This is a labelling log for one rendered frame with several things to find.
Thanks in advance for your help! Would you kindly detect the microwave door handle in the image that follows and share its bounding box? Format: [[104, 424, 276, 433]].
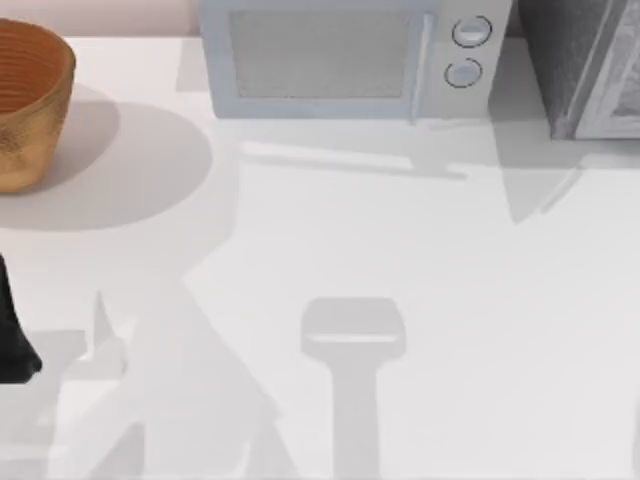
[[409, 12, 434, 124]]

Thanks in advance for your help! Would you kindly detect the microwave oven door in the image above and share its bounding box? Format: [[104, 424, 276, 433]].
[[197, 0, 434, 121]]

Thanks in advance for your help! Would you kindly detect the round microwave knob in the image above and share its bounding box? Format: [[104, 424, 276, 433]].
[[443, 56, 484, 90], [450, 14, 494, 49]]

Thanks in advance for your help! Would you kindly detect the pale microwave oven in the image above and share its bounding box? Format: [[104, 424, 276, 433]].
[[193, 0, 515, 124]]

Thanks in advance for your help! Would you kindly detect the woven brown basket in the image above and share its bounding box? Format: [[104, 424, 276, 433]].
[[0, 18, 78, 194]]

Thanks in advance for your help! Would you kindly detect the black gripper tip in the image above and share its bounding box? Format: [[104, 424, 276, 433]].
[[0, 254, 43, 385]]

